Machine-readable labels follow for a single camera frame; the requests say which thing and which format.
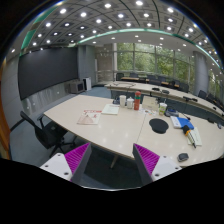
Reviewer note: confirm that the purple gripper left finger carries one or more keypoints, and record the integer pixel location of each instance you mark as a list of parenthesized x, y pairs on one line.
[(69, 166)]

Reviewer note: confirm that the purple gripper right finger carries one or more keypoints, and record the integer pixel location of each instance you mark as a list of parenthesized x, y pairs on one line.
[(151, 166)]

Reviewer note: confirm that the grey computer mouse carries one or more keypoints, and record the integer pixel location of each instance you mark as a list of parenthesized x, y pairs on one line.
[(182, 157)]

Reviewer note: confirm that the black round mouse pad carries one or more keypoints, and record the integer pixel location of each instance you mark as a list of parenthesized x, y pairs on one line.
[(159, 126)]

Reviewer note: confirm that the black office chair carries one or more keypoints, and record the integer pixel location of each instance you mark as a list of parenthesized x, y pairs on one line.
[(50, 135)]

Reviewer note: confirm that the red and white magazine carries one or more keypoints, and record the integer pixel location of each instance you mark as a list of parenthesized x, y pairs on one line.
[(89, 117)]

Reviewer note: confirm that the white book under tool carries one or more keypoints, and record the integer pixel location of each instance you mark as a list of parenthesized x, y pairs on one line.
[(194, 132)]

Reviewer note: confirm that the blue handheld tool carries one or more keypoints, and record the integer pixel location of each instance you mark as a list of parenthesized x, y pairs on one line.
[(187, 127)]

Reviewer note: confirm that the beige standing card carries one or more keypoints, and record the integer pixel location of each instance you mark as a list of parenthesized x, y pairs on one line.
[(150, 103)]

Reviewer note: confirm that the green and white cup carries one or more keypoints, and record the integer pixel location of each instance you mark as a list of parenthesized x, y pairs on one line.
[(162, 108)]

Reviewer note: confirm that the white paper booklet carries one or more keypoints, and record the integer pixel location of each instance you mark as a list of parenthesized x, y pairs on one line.
[(110, 109)]

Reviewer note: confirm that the red thermos bottle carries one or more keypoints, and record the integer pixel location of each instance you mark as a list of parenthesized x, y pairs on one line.
[(137, 100)]

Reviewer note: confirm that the white paper cup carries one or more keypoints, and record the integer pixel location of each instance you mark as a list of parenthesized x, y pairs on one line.
[(122, 100)]

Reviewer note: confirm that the long curved conference table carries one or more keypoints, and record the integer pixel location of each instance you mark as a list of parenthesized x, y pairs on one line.
[(166, 93)]

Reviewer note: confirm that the white box appliance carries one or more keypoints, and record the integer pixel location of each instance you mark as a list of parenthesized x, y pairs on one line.
[(76, 87)]

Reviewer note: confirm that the white tower unit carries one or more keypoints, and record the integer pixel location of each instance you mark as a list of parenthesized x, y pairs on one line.
[(87, 83)]

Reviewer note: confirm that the large black wall screen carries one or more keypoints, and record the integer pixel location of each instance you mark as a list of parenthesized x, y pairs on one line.
[(42, 69)]

